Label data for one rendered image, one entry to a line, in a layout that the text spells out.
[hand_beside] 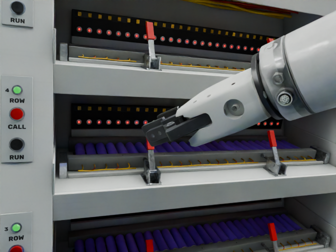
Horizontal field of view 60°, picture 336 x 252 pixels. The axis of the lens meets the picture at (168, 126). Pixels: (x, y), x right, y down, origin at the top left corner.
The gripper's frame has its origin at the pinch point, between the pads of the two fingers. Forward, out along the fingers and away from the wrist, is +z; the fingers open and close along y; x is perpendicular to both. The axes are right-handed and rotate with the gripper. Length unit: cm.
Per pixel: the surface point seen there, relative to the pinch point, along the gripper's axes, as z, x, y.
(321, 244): -3, -45, 28
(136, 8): 14.0, 23.3, 29.2
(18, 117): 15.4, 10.4, -9.1
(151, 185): 9.7, -8.9, 1.8
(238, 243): 8.6, -32.2, 14.7
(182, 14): 8.2, 17.8, 37.7
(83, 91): 11.3, 9.9, 0.0
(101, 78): 8.8, 10.5, 2.5
